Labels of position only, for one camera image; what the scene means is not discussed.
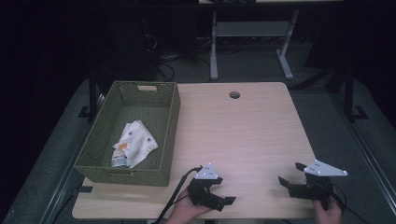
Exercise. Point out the green woven basket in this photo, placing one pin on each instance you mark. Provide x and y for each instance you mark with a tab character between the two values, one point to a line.
101	146

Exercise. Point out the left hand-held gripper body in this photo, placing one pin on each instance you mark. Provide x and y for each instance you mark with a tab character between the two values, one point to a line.
200	193

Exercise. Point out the person's right hand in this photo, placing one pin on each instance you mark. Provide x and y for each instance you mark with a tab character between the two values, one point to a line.
328	216

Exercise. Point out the white metal desk frame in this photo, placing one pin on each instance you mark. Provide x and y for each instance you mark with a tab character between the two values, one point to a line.
249	29

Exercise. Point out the white printed cloth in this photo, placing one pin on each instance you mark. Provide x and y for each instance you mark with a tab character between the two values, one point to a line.
138	143

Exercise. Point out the black metal stand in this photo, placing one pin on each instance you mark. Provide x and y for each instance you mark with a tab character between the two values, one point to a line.
348	93
92	96

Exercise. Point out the person's left hand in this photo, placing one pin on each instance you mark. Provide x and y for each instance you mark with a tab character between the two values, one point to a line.
183	210

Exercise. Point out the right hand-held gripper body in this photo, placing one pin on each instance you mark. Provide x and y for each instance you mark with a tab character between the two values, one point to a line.
317	186

